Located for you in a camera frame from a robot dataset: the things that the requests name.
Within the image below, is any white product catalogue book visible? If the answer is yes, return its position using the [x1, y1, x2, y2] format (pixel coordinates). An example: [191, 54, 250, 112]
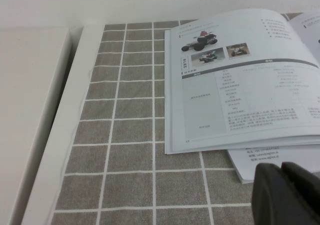
[163, 8, 320, 156]

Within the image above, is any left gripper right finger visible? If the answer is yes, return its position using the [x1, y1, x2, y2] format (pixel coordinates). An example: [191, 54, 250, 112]
[280, 161, 320, 225]

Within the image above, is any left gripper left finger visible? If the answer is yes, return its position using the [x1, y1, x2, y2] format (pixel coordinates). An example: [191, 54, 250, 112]
[250, 162, 316, 225]

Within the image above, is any white booklet with contact text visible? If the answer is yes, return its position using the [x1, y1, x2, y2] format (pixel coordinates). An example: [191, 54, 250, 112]
[226, 144, 320, 185]

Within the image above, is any white side cabinet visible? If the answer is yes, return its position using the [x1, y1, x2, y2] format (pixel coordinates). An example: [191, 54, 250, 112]
[0, 26, 74, 225]

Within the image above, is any grey checkered tablecloth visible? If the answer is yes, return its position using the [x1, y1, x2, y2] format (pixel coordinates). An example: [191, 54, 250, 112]
[51, 12, 320, 225]

